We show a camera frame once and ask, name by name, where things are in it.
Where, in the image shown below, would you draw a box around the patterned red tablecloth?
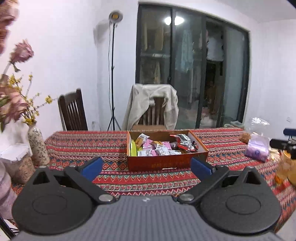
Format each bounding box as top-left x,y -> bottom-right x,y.
10,126 -> 296,232

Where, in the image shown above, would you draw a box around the black light stand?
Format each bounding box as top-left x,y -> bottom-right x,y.
108,10 -> 123,131

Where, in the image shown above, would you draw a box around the red silver snack packet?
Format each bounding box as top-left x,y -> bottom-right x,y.
170,133 -> 198,152

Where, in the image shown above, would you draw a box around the sliding glass door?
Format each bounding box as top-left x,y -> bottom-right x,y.
136,3 -> 249,129

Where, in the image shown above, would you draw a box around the glass cup of tea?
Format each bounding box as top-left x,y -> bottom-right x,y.
274,150 -> 295,186

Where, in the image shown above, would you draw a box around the clear plastic bag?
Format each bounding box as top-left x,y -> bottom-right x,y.
238,117 -> 270,144

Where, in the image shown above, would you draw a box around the pink packet in box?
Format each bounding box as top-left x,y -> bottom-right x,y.
142,138 -> 154,150

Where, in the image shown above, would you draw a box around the dried pink roses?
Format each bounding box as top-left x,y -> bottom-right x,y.
0,0 -> 35,133

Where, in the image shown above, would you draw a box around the wooden chair with jacket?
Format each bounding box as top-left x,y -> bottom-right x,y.
138,97 -> 165,126

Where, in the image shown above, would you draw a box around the floral slim vase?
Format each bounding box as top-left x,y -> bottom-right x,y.
28,123 -> 50,166

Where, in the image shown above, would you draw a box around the beige jacket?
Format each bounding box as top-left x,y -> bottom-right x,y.
122,83 -> 179,131

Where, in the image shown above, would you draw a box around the short floral pot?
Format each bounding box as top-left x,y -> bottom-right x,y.
4,154 -> 35,184

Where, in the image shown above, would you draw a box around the yellow flower branches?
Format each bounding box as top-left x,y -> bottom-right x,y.
1,74 -> 57,131

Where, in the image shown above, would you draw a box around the dark wooden chair left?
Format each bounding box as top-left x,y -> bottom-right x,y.
58,88 -> 88,131

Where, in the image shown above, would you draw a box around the large purple vase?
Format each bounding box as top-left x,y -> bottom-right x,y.
0,162 -> 16,219

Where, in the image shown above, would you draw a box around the purple tissue pack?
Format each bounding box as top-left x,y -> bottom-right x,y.
245,134 -> 269,162

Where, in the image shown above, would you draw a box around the orange cardboard box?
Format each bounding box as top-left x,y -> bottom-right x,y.
127,130 -> 209,172

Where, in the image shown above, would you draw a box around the green white snack packet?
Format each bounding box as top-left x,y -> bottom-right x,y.
129,140 -> 137,157

